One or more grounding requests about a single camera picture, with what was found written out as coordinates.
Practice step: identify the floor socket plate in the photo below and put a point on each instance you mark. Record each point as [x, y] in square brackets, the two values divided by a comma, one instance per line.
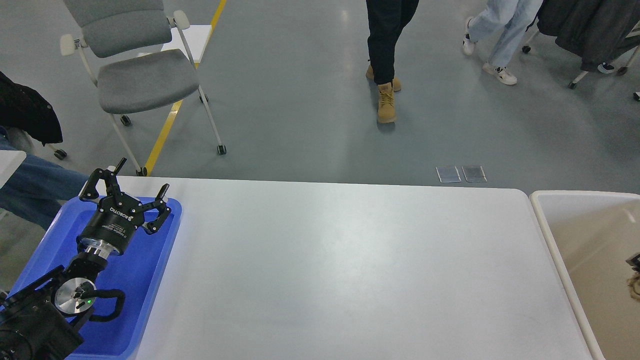
[474, 173]
[448, 174]

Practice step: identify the white plastic bin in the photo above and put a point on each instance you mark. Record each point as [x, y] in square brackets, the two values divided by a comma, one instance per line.
[590, 235]

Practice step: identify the white floor board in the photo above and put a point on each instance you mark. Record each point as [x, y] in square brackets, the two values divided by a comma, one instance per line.
[196, 37]

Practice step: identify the chair draped with dark coat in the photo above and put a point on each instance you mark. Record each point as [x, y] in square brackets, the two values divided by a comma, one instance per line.
[597, 31]

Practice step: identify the blue plastic tray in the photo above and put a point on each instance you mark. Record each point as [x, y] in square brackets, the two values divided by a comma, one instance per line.
[138, 273]

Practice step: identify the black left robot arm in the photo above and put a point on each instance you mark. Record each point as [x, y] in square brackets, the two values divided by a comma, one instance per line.
[43, 320]

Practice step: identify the seated person in jeans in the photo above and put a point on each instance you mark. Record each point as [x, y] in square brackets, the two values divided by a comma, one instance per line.
[34, 191]

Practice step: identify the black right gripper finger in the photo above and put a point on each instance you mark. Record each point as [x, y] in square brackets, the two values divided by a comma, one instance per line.
[634, 262]

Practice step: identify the white side table corner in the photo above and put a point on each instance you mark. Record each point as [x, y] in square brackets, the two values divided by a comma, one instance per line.
[10, 161]

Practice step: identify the grey office chair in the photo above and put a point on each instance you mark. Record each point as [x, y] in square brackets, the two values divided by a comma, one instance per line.
[138, 84]

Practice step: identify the right floor socket plate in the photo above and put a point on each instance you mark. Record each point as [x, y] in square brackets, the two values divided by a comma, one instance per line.
[474, 173]

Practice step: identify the person with tan boots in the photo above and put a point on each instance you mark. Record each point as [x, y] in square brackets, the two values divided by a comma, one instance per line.
[386, 22]

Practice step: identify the brown paper ball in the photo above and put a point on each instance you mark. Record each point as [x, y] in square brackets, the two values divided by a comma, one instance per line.
[633, 286]

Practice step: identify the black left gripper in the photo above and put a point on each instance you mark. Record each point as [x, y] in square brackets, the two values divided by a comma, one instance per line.
[114, 220]

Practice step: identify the left floor socket plate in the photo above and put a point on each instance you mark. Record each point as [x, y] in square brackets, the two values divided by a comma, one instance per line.
[448, 174]

